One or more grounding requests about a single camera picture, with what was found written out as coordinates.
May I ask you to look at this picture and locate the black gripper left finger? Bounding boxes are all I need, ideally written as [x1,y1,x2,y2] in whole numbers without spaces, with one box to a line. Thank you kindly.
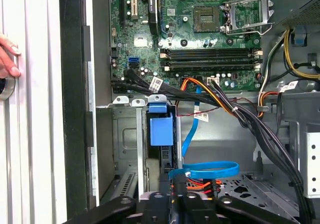
[62,191,173,224]

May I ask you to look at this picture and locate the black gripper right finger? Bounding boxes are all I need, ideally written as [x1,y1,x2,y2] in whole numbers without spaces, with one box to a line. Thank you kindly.
[183,191,298,224]

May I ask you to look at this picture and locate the orange red disk power wire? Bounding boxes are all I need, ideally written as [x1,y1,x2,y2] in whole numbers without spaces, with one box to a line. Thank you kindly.
[184,178,223,200]

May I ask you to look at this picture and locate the blue data wire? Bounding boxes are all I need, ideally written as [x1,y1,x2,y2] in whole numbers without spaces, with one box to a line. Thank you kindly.
[167,83,241,180]

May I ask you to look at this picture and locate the hard disk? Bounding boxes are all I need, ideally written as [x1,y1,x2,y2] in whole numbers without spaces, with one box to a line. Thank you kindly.
[145,101,177,192]

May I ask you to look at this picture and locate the grey metal disk bay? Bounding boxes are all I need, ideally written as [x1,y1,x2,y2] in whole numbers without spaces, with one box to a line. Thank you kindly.
[96,93,185,202]

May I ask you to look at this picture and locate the person's hand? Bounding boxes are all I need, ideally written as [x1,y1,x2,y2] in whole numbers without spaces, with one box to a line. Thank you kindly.
[0,33,22,78]

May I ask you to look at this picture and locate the grey optical drive cage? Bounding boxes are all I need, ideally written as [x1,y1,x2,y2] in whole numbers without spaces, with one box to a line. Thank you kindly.
[298,124,320,199]

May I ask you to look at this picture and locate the black PC case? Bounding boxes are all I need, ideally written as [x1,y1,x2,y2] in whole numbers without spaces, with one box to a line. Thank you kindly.
[58,0,320,224]

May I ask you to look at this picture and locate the black RAM slot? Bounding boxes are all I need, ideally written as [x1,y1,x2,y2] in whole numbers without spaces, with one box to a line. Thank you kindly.
[159,53,263,60]
[161,60,262,67]
[159,48,263,54]
[162,66,261,72]

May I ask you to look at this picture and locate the blue data port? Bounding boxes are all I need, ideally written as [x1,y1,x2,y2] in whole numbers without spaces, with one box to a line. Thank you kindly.
[127,56,141,69]

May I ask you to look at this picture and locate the green motherboard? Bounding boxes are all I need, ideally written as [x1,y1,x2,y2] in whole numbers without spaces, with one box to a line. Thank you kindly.
[109,0,263,94]

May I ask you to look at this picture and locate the thin metal locking lever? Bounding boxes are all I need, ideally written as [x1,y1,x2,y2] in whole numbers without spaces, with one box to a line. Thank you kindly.
[224,21,274,36]

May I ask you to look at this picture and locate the CPU socket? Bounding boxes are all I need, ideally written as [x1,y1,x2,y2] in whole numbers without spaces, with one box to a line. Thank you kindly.
[193,5,222,33]

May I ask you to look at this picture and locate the black graphics card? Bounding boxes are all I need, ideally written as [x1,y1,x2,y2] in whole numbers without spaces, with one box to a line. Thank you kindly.
[147,0,161,36]

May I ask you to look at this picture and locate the grey power supply unit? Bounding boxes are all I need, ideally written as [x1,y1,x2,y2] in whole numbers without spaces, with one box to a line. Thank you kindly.
[273,0,320,34]

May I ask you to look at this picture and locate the black expansion slot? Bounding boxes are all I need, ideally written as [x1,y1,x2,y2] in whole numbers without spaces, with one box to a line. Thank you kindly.
[119,0,126,27]

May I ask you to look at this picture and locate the tan expansion slot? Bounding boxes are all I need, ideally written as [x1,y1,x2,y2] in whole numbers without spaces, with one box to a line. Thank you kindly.
[129,0,140,20]

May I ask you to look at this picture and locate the metal socket cover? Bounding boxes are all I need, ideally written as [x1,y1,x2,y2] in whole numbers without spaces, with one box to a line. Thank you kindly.
[219,0,275,35]

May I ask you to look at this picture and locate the black cable bundle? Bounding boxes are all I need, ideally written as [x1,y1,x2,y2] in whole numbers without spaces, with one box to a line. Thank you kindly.
[123,68,320,224]

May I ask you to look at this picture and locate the orange yellow wire bundle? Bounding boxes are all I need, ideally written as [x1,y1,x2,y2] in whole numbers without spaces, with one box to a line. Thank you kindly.
[179,77,227,109]

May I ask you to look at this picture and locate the yellow black power wires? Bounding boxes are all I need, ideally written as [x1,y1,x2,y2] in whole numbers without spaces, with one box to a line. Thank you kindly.
[259,28,320,95]

